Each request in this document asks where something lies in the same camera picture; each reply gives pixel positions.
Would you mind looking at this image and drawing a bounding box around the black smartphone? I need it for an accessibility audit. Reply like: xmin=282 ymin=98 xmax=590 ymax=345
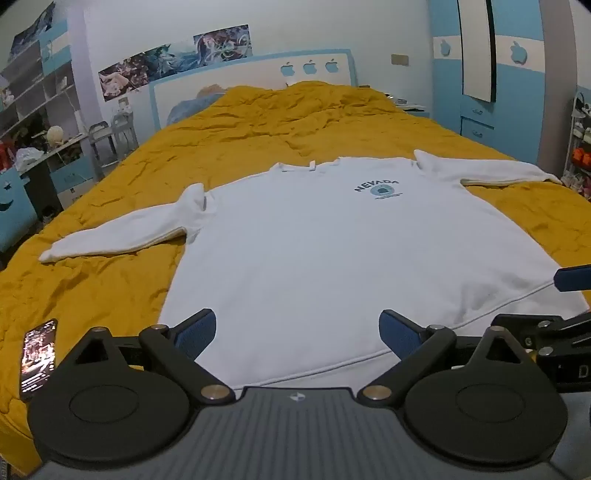
xmin=19 ymin=318 xmax=59 ymax=400

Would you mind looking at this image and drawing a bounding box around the white and blue headboard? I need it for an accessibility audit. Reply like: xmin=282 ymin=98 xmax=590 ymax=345
xmin=148 ymin=48 xmax=359 ymax=133

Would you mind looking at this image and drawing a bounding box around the bedside table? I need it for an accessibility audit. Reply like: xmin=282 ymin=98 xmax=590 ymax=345
xmin=393 ymin=95 xmax=433 ymax=121

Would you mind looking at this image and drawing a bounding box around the grey wall shelf unit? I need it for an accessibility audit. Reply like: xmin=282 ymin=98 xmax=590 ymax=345
xmin=0 ymin=32 xmax=77 ymax=139

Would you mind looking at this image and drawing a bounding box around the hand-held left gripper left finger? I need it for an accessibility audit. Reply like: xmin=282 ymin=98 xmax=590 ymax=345
xmin=58 ymin=308 xmax=235 ymax=404

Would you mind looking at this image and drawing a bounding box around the white printed sweatshirt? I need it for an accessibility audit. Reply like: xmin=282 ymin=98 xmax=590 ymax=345
xmin=38 ymin=156 xmax=590 ymax=387

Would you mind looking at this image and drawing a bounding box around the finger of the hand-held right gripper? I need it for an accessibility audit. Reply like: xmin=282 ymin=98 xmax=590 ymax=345
xmin=490 ymin=310 xmax=591 ymax=348
xmin=553 ymin=264 xmax=591 ymax=292

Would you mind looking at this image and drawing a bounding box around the yellow quilted blanket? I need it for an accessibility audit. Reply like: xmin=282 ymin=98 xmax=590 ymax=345
xmin=0 ymin=80 xmax=591 ymax=477

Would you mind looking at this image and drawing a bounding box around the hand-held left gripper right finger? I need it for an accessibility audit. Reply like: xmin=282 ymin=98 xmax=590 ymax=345
xmin=356 ymin=309 xmax=543 ymax=404

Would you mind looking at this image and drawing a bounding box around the shoe rack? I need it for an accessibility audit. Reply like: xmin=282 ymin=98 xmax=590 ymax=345
xmin=560 ymin=90 xmax=591 ymax=200

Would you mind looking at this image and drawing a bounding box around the blue and white wardrobe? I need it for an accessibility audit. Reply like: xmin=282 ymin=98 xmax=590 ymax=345
xmin=427 ymin=0 xmax=548 ymax=165

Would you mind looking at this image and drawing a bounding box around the wardrobe mirror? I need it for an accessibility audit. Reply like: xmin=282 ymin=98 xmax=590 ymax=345
xmin=456 ymin=0 xmax=498 ymax=103

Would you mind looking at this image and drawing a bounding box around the blue desk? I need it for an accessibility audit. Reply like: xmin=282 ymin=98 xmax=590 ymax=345
xmin=0 ymin=133 xmax=100 ymax=252

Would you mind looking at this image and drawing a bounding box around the blue pillow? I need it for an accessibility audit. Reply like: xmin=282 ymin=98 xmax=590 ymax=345
xmin=166 ymin=87 xmax=228 ymax=126

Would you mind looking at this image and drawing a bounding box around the grey chair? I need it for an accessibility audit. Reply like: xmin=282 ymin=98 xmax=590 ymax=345
xmin=111 ymin=113 xmax=140 ymax=158
xmin=88 ymin=121 xmax=117 ymax=169

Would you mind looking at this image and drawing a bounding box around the wall poster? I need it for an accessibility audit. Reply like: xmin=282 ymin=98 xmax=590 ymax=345
xmin=98 ymin=59 xmax=154 ymax=103
xmin=8 ymin=2 xmax=57 ymax=59
xmin=137 ymin=42 xmax=199 ymax=79
xmin=193 ymin=24 xmax=254 ymax=64

